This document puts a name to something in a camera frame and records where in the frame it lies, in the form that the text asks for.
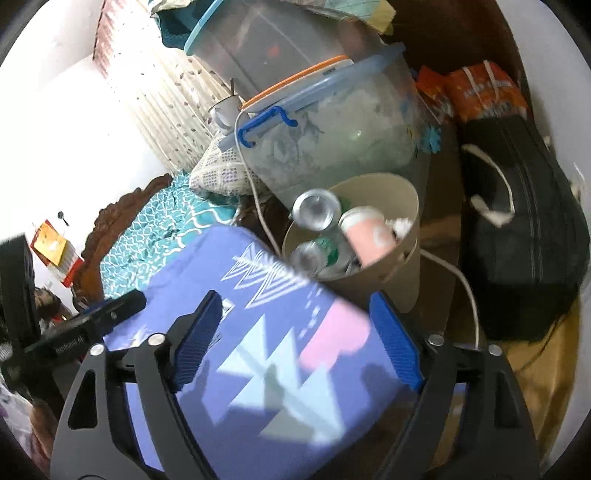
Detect purple printed tablecloth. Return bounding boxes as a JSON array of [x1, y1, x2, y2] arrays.
[[104, 226, 417, 480]]

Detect carved wooden headboard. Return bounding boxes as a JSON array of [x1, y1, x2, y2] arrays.
[[71, 173, 174, 302]]

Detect green wrapper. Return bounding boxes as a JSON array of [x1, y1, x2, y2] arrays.
[[318, 236, 345, 267]]

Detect aluminium can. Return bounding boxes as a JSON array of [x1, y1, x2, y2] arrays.
[[292, 188, 343, 232]]

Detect red wall paper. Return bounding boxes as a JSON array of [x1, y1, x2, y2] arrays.
[[59, 249, 86, 285]]

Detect yellow wall bag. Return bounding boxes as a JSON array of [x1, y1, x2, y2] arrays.
[[30, 222, 68, 267]]

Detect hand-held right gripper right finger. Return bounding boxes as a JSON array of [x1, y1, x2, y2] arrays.
[[369, 293, 541, 480]]

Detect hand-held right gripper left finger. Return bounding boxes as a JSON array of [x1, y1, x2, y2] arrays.
[[50, 291, 223, 480]]

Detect white cable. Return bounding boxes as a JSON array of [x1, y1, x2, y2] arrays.
[[233, 104, 484, 352]]

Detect green clear bottle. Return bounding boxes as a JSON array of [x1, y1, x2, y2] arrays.
[[291, 241, 331, 278]]

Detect orange plastic bag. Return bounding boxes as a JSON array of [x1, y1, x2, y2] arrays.
[[414, 60, 530, 124]]

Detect white patterned pillow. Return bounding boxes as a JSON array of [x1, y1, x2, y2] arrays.
[[189, 134, 260, 198]]

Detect clear storage box teal lid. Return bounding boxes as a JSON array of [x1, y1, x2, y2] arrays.
[[185, 0, 389, 101]]

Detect white mug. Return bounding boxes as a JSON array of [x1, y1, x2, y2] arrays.
[[207, 94, 243, 135]]

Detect black bag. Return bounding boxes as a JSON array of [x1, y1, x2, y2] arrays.
[[459, 115, 591, 343]]

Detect clear storage bin blue handle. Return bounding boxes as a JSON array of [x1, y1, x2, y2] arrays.
[[217, 44, 433, 214]]

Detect beige trash bin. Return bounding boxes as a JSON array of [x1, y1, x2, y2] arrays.
[[281, 173, 422, 315]]

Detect teal patterned blanket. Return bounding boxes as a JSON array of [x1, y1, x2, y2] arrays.
[[99, 173, 242, 297]]

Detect white tissue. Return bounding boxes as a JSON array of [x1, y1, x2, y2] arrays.
[[385, 216, 414, 241]]

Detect white drawstring cord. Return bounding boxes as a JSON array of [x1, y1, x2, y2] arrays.
[[462, 143, 516, 228]]

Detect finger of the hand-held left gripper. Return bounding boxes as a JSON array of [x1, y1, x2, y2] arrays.
[[25, 290, 147, 365]]

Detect pink paper cup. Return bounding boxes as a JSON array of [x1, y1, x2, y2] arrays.
[[338, 206, 402, 269]]

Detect beige patterned curtain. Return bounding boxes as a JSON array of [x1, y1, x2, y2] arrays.
[[92, 0, 237, 175]]

